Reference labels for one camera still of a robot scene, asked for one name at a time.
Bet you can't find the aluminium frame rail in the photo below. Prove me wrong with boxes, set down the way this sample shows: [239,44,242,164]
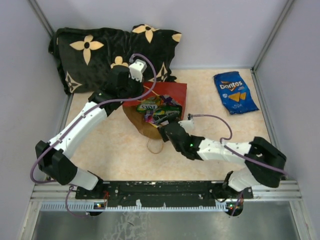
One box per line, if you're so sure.
[30,180,301,201]

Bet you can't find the red brown paper bag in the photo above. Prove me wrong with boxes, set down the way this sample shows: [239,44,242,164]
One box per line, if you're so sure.
[122,82,187,140]

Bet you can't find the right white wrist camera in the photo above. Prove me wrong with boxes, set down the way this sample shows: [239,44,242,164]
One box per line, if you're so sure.
[178,119,195,132]

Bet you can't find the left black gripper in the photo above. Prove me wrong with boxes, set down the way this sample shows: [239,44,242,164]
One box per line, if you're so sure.
[119,72,146,101]

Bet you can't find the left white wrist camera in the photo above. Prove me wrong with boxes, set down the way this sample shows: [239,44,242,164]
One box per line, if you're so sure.
[129,59,147,82]

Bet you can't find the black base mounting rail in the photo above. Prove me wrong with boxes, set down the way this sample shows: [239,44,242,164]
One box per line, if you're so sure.
[75,180,240,208]

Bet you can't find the green Fox's candy packet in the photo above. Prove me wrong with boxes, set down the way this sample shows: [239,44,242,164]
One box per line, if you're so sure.
[146,105,183,125]

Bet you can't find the purple candy packet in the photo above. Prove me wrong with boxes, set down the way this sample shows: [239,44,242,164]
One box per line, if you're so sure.
[160,94,180,106]

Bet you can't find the blue Doritos chip bag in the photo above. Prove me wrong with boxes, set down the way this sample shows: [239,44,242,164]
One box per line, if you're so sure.
[213,71,259,115]

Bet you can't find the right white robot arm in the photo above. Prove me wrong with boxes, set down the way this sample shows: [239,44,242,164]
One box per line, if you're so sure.
[155,113,287,199]

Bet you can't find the purple cable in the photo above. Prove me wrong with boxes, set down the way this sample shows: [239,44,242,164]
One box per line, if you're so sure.
[187,112,288,217]
[29,52,158,217]

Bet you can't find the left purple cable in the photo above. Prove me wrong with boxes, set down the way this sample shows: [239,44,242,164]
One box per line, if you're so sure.
[29,52,158,217]

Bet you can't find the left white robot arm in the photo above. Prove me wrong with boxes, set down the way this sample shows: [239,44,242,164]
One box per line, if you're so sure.
[35,61,147,199]

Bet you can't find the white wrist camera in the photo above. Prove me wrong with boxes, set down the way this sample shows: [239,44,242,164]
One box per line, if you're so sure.
[178,119,195,132]
[129,59,147,82]

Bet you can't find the black flower pattern pillow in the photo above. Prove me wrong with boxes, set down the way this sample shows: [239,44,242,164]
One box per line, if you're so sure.
[48,24,182,95]

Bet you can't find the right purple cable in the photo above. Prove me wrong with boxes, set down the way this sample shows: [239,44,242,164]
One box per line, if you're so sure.
[187,112,288,217]

